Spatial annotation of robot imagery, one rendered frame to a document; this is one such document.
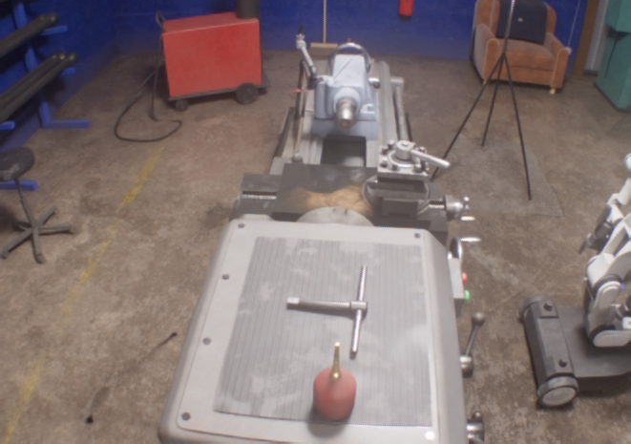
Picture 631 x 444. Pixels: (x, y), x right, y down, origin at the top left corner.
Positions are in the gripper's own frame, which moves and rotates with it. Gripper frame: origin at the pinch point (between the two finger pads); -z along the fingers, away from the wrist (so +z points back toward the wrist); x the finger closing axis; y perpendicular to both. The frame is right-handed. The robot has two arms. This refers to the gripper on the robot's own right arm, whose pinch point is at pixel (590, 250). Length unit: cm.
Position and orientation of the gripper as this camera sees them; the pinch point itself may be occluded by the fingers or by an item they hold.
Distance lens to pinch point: 250.5
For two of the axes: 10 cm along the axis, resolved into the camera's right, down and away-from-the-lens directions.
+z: 2.0, -7.6, -6.1
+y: -0.9, 6.1, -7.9
